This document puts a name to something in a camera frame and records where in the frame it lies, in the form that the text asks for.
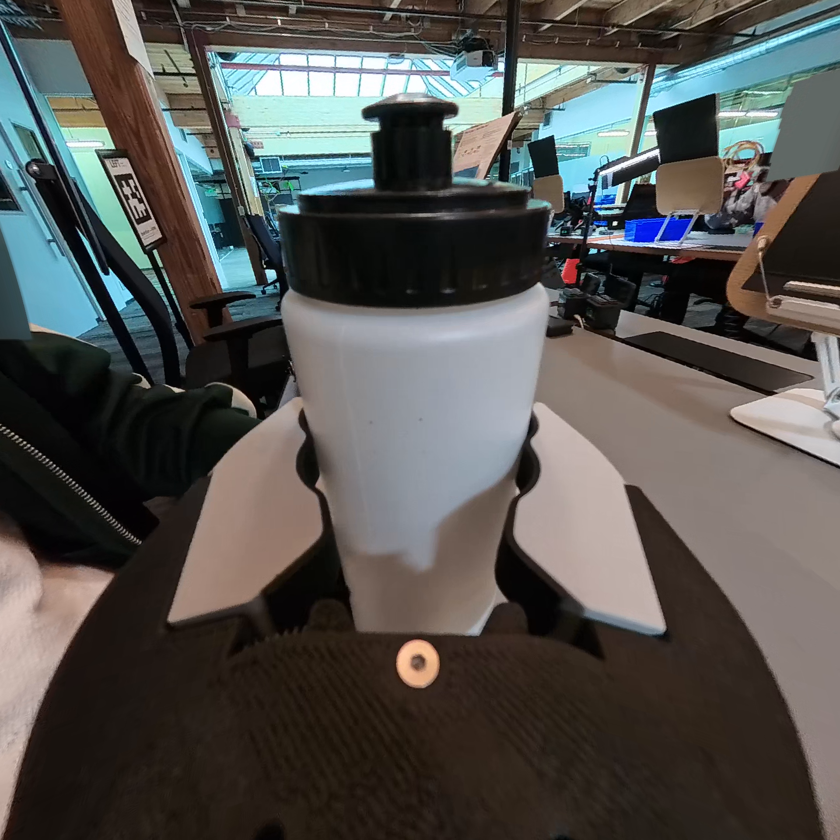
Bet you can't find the grey desk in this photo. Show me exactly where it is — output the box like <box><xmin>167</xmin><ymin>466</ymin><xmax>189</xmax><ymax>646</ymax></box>
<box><xmin>541</xmin><ymin>308</ymin><xmax>840</xmax><ymax>840</ymax></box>

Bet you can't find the white monitor base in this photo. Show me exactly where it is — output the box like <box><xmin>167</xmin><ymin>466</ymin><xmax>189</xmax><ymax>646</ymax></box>
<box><xmin>730</xmin><ymin>335</ymin><xmax>840</xmax><ymax>468</ymax></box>

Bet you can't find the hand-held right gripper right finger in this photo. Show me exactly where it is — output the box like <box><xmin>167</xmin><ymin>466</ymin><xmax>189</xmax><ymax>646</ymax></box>
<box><xmin>495</xmin><ymin>402</ymin><xmax>667</xmax><ymax>634</ymax></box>

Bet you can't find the wooden pillar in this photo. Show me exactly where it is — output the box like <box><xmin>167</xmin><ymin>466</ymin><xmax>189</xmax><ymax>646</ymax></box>
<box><xmin>56</xmin><ymin>0</ymin><xmax>224</xmax><ymax>342</ymax></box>

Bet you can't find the wooden background desk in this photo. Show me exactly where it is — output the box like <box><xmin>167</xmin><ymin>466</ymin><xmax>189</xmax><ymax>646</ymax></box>
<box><xmin>548</xmin><ymin>230</ymin><xmax>752</xmax><ymax>316</ymax></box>

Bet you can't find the person's left forearm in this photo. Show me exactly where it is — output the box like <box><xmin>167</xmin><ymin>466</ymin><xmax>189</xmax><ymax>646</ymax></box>
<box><xmin>85</xmin><ymin>374</ymin><xmax>260</xmax><ymax>500</ymax></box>

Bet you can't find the blue plastic bin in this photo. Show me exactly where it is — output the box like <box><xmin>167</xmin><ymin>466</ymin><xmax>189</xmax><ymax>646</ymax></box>
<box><xmin>623</xmin><ymin>218</ymin><xmax>697</xmax><ymax>244</ymax></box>

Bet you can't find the white paper notice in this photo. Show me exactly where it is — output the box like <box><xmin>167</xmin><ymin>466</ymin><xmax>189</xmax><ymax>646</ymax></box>
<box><xmin>112</xmin><ymin>0</ymin><xmax>155</xmax><ymax>80</ymax></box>

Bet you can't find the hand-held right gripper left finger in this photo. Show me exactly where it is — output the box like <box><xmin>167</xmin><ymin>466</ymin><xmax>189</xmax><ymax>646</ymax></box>
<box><xmin>167</xmin><ymin>399</ymin><xmax>339</xmax><ymax>624</ymax></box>

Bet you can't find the wooden screen holder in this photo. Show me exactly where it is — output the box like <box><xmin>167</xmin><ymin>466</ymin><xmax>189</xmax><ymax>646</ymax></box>
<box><xmin>725</xmin><ymin>174</ymin><xmax>840</xmax><ymax>342</ymax></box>

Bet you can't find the framed marker sign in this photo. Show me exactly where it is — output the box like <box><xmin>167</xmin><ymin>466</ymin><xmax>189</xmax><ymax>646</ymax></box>
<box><xmin>95</xmin><ymin>150</ymin><xmax>191</xmax><ymax>349</ymax></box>

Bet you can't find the white ceiling projector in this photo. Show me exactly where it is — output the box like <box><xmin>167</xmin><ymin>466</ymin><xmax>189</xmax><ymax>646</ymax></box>
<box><xmin>449</xmin><ymin>49</ymin><xmax>496</xmax><ymax>83</ymax></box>

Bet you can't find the white bottle black lid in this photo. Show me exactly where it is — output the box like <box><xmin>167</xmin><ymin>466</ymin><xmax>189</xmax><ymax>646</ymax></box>
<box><xmin>276</xmin><ymin>94</ymin><xmax>552</xmax><ymax>636</ymax></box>

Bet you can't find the large black framed sign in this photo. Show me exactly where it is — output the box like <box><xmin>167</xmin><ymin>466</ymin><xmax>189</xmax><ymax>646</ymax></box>
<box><xmin>26</xmin><ymin>157</ymin><xmax>155</xmax><ymax>388</ymax></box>

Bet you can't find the brown cardboard sign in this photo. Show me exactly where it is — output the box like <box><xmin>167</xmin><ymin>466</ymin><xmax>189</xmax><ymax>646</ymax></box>
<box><xmin>453</xmin><ymin>112</ymin><xmax>522</xmax><ymax>181</ymax></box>

